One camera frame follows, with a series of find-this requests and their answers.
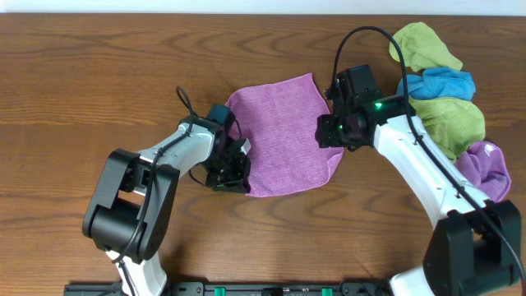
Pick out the purple cloth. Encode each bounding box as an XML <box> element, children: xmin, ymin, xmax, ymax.
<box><xmin>454</xmin><ymin>141</ymin><xmax>512</xmax><ymax>202</ymax></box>
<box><xmin>226</xmin><ymin>73</ymin><xmax>344</xmax><ymax>198</ymax></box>

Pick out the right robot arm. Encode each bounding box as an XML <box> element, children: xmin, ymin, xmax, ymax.
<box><xmin>316</xmin><ymin>65</ymin><xmax>524</xmax><ymax>295</ymax></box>

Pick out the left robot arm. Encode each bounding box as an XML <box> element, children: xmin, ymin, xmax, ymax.
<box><xmin>82</xmin><ymin>104</ymin><xmax>251</xmax><ymax>295</ymax></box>

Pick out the blue cloth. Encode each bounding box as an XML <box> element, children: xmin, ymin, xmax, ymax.
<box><xmin>407</xmin><ymin>67</ymin><xmax>476</xmax><ymax>101</ymax></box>

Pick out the lower green cloth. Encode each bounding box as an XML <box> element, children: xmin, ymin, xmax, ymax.
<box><xmin>409</xmin><ymin>97</ymin><xmax>486</xmax><ymax>163</ymax></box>

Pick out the green cloth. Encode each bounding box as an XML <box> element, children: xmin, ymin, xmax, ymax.
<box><xmin>409</xmin><ymin>97</ymin><xmax>486</xmax><ymax>163</ymax></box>
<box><xmin>393</xmin><ymin>22</ymin><xmax>463</xmax><ymax>72</ymax></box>

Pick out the upper green cloth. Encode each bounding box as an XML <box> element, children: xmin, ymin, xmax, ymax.
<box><xmin>393</xmin><ymin>22</ymin><xmax>463</xmax><ymax>72</ymax></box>

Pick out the purple cloth in pile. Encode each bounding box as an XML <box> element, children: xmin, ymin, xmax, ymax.
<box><xmin>454</xmin><ymin>141</ymin><xmax>512</xmax><ymax>202</ymax></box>

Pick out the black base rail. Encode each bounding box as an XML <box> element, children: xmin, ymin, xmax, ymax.
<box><xmin>62</xmin><ymin>280</ymin><xmax>394</xmax><ymax>296</ymax></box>

